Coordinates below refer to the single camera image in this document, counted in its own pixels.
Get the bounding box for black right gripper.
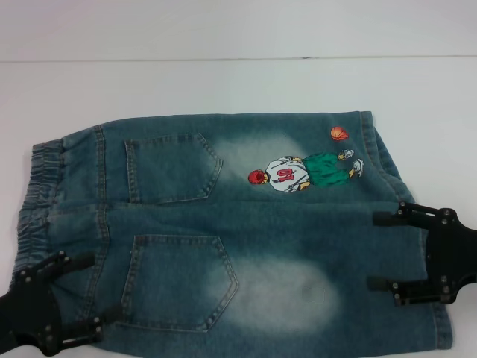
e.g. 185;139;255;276
366;200;477;308

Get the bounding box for blue denim shorts with print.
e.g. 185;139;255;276
7;109;437;358

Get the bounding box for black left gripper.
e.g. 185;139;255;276
0;251;126;358

